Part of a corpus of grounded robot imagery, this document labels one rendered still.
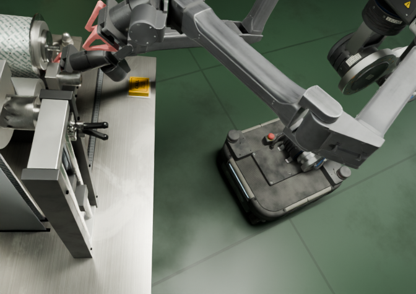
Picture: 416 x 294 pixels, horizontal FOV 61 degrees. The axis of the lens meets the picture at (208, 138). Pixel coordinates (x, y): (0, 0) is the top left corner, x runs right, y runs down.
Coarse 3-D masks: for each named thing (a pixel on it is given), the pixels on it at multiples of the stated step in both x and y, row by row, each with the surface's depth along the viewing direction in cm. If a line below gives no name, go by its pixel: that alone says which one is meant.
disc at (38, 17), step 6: (36, 18) 81; (42, 18) 85; (30, 24) 78; (30, 30) 78; (30, 36) 78; (30, 42) 78; (30, 48) 78; (30, 54) 79; (30, 60) 79; (36, 66) 82; (36, 72) 83; (42, 72) 87
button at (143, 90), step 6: (132, 78) 126; (138, 78) 126; (144, 78) 127; (132, 84) 124; (138, 84) 125; (144, 84) 125; (132, 90) 123; (138, 90) 123; (144, 90) 124; (144, 96) 125
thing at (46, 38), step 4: (44, 32) 82; (48, 32) 84; (44, 36) 82; (48, 36) 84; (40, 40) 81; (44, 40) 82; (48, 40) 86; (52, 40) 88; (40, 44) 82; (44, 44) 82; (52, 44) 88; (40, 48) 82; (44, 48) 82; (44, 52) 82; (48, 52) 86; (52, 52) 88; (44, 56) 83; (48, 56) 85; (44, 60) 85; (48, 60) 85
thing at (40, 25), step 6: (36, 24) 81; (42, 24) 82; (36, 30) 80; (42, 30) 82; (36, 36) 79; (36, 42) 79; (36, 48) 80; (36, 54) 80; (36, 60) 81; (42, 60) 84; (42, 66) 84
